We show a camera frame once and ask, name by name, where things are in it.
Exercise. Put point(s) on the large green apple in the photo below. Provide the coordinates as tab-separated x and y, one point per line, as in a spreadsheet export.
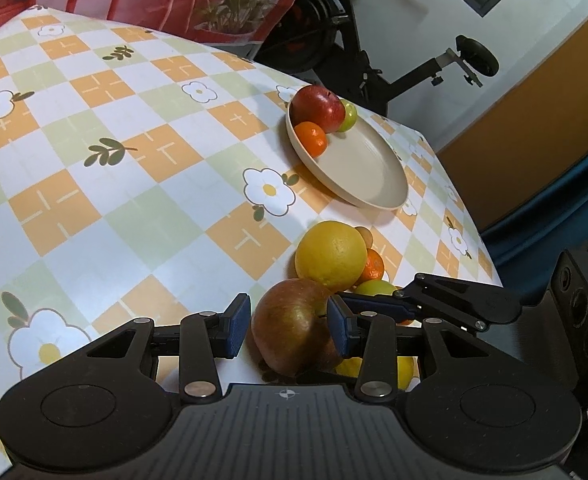
374	288

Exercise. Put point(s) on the large red-brown apple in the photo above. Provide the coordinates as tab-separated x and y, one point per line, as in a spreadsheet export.
289	330

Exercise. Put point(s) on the tangerine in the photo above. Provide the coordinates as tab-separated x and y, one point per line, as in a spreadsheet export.
310	139
373	266

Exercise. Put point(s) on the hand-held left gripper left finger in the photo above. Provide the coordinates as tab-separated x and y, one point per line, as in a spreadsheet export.
236	327

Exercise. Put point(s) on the black exercise bike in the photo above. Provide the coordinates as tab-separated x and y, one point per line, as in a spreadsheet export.
314	35

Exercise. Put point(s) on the beige plate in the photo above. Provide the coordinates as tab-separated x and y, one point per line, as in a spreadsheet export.
364	165

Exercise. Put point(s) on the yellow citrus fruit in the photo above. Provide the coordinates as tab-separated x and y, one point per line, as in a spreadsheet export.
405	370
330	255

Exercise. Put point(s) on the brown wooden door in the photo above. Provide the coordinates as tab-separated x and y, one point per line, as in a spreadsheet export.
534	150

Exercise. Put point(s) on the checked floral tablecloth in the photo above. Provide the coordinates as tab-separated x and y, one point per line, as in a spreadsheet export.
99	160

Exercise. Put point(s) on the small brown fruit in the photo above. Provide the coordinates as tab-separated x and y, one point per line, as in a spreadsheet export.
365	237

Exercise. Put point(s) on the red apple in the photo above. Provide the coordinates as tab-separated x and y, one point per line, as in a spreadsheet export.
316	107

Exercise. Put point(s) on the small green apple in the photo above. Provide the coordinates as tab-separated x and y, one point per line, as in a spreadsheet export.
349	116

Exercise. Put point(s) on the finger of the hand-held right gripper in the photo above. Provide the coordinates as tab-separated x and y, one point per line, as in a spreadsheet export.
374	304

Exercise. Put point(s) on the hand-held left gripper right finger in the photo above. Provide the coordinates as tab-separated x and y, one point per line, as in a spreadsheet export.
338	330

